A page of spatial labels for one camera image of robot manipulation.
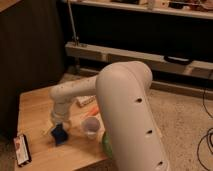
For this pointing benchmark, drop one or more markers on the upper white shelf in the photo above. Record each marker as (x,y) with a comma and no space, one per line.
(141,8)

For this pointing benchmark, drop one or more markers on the grey metal shelf rail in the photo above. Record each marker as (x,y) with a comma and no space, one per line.
(156,62)

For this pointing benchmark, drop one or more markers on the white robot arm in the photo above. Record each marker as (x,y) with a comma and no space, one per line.
(121,92)

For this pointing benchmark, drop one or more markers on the black handle on rail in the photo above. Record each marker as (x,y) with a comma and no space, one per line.
(177,61)

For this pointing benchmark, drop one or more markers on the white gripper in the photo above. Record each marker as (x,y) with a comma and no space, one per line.
(60,121)

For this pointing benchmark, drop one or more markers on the green bowl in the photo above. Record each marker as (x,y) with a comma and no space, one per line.
(106,146)

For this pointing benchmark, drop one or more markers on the metal vertical pole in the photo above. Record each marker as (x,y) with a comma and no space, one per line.
(75,37)

